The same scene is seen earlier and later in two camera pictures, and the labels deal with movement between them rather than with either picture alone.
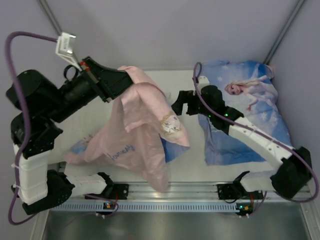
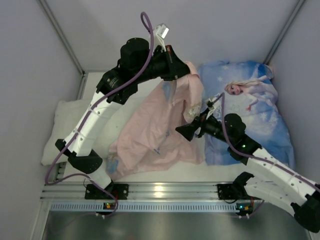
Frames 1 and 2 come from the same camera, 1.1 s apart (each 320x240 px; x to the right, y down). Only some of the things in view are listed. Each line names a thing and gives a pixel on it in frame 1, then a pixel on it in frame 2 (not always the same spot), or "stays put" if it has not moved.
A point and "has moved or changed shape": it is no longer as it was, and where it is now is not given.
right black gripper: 191,102 to 198,127
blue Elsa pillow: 249,89 stays put
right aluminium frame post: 284,32 stays put
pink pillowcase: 130,135 has moved or changed shape
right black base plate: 230,191 stays put
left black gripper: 95,78 to 169,63
